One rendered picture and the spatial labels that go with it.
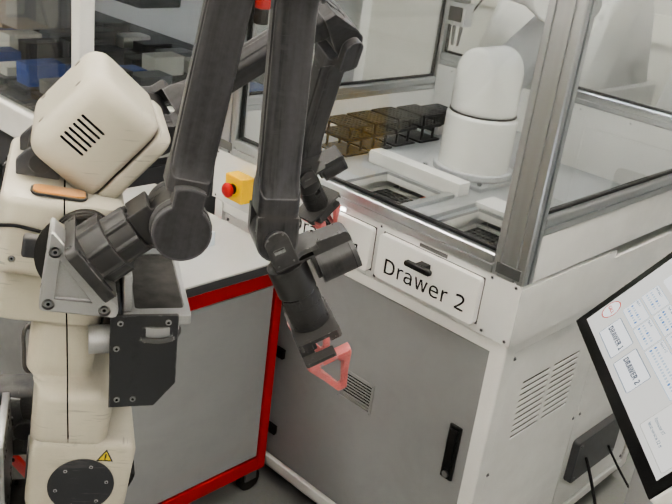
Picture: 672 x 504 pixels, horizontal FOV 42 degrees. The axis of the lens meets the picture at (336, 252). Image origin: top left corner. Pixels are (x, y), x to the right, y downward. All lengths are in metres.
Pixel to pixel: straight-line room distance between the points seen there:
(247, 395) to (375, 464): 0.39
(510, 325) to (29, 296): 0.99
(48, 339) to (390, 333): 0.97
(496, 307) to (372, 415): 0.53
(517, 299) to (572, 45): 0.53
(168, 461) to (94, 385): 0.90
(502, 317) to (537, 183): 0.30
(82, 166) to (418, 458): 1.25
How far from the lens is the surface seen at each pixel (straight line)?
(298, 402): 2.45
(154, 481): 2.32
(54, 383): 1.43
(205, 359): 2.21
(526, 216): 1.79
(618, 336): 1.58
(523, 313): 1.89
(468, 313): 1.91
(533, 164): 1.76
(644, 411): 1.40
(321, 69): 1.68
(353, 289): 2.16
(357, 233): 2.07
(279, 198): 1.14
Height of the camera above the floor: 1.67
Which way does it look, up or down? 23 degrees down
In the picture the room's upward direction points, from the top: 8 degrees clockwise
